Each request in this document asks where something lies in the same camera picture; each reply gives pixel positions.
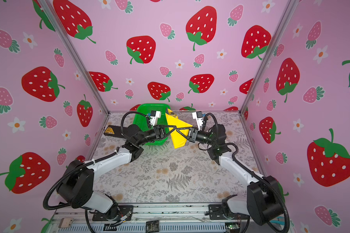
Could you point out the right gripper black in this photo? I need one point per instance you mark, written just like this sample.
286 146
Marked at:
192 134

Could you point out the black box yellow label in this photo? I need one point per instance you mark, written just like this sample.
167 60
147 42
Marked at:
113 131

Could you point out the green plastic basket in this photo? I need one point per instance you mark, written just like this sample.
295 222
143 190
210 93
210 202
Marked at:
146 109

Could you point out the small black circuit board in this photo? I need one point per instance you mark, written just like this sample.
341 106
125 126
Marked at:
152 226

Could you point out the small beige box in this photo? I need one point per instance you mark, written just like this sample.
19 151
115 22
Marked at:
66 222

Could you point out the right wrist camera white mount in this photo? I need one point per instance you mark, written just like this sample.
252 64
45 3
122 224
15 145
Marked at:
199 117

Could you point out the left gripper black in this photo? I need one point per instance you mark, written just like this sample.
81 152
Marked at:
158 133

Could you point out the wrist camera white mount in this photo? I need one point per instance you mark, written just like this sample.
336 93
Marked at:
155 116
199 117

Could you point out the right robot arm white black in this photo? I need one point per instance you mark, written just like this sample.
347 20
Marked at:
264 203

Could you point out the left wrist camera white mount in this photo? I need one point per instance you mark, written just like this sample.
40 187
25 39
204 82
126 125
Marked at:
155 116

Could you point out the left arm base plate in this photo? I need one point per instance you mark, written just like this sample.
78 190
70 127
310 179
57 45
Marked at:
117 213

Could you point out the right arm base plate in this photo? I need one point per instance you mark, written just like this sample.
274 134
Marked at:
220 212

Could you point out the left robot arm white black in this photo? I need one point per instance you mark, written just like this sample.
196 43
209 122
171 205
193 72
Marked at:
75 188

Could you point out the yellow paper napkin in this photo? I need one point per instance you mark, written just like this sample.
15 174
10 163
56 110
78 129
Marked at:
179 135

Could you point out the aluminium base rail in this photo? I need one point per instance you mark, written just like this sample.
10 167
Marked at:
172 217

